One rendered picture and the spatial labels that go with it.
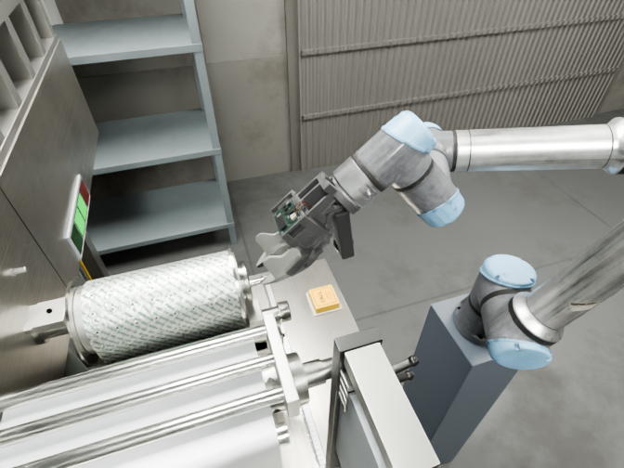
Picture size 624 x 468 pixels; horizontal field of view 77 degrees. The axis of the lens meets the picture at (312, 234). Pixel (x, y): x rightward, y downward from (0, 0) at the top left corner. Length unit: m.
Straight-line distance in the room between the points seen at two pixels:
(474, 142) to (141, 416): 0.64
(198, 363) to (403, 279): 2.07
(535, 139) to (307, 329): 0.69
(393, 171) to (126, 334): 0.49
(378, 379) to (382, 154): 0.32
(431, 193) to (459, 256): 2.03
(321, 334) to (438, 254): 1.66
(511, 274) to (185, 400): 0.77
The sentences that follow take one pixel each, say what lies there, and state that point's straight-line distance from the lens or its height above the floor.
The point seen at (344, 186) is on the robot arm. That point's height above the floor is 1.45.
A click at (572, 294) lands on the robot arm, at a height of 1.24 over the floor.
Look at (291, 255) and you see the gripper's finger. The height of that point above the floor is 1.34.
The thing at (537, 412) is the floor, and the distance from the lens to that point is 2.20.
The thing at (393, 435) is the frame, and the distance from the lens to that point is 0.40.
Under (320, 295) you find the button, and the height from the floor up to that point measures 0.92.
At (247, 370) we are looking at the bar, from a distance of 0.41.
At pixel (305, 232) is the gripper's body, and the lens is 0.62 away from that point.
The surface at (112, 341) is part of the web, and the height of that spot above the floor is 1.26.
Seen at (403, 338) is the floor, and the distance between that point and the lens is 2.18.
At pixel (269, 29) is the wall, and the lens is 2.77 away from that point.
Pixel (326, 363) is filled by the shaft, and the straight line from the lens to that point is 0.52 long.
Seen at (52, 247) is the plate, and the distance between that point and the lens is 0.93.
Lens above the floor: 1.81
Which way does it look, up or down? 43 degrees down
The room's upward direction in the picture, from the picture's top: straight up
